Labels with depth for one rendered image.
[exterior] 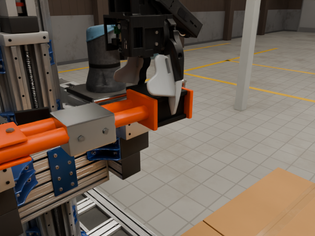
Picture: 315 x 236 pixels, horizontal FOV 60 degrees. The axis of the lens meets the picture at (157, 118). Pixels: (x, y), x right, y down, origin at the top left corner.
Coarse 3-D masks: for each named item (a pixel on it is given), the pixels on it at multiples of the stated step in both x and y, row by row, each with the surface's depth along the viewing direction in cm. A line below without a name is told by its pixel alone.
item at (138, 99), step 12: (132, 96) 44; (144, 96) 42; (156, 96) 42; (180, 96) 45; (192, 96) 45; (156, 108) 40; (168, 108) 44; (180, 108) 46; (192, 108) 46; (144, 120) 43; (156, 120) 41; (168, 120) 44
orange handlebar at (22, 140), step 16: (128, 112) 40; (144, 112) 41; (0, 128) 33; (16, 128) 33; (32, 128) 35; (48, 128) 36; (0, 144) 29; (16, 144) 31; (32, 144) 32; (48, 144) 33; (0, 160) 30; (16, 160) 31
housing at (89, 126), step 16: (64, 112) 38; (80, 112) 38; (96, 112) 38; (112, 112) 38; (64, 128) 34; (80, 128) 35; (96, 128) 36; (112, 128) 38; (64, 144) 36; (80, 144) 35; (96, 144) 37
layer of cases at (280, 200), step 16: (272, 176) 136; (288, 176) 136; (256, 192) 124; (272, 192) 124; (288, 192) 124; (304, 192) 124; (224, 208) 114; (240, 208) 114; (256, 208) 114; (272, 208) 114; (288, 208) 114; (304, 208) 114; (208, 224) 106; (224, 224) 106; (240, 224) 106; (256, 224) 106; (272, 224) 106; (288, 224) 106; (304, 224) 106
